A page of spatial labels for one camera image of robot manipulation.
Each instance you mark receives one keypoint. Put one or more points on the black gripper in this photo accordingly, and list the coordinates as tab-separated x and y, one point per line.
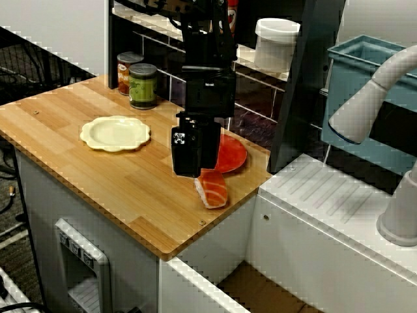
208	91

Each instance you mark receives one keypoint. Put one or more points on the red round plate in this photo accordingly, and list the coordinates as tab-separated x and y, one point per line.
233	155

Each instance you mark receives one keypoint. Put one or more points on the green peas can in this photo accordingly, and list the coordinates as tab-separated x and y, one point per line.
143	88

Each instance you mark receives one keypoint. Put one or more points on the cream scalloped plate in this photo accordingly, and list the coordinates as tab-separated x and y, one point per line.
114	133

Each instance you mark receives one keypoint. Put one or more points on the orange beans can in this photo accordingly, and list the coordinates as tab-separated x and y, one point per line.
123	75

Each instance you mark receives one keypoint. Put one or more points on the white tiled shelf ledge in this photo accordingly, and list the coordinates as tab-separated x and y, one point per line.
247	53

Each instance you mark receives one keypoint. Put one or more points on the black hutch wide panel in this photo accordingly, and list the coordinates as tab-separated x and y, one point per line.
303	81

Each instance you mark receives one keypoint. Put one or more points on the white lidded tub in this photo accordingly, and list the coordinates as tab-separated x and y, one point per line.
277	45

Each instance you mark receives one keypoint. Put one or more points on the white sink with drainboard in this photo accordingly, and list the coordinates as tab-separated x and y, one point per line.
309	228

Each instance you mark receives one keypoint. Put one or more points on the red tomato label container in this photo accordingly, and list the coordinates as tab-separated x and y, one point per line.
233	19

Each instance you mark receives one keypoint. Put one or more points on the brown cardboard sheet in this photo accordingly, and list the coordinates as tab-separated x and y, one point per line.
260	290

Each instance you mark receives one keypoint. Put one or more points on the white toy dishwasher panel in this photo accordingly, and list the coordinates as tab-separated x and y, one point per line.
65	234

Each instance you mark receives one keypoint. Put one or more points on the white kitchen cabinet body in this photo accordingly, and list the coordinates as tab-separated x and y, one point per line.
39	195

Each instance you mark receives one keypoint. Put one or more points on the grey curved faucet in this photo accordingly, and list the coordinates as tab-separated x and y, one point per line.
358	107

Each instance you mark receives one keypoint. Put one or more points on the teal plastic bin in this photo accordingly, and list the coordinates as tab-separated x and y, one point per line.
345	65

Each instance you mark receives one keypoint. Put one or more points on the black hutch narrow post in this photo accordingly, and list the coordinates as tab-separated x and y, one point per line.
113	49

